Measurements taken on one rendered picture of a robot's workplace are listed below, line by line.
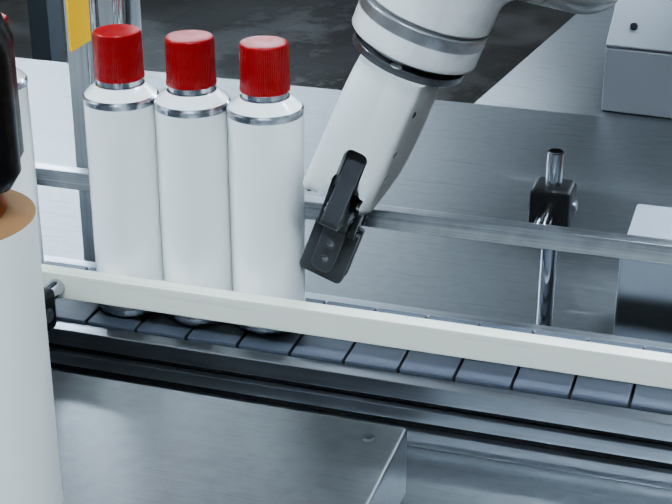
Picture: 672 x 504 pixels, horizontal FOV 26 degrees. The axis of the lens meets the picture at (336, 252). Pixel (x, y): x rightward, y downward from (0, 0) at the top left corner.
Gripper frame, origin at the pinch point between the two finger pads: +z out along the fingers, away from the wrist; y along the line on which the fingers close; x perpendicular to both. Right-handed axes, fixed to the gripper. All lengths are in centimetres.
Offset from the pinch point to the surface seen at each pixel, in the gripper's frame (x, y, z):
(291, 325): 0.0, 4.2, 4.5
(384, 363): 6.8, 3.7, 4.2
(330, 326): 2.5, 4.2, 3.2
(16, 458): -7.1, 30.2, 2.6
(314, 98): -17, -61, 18
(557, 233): 13.4, -3.0, -6.8
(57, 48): -95, -179, 86
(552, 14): -14, -402, 105
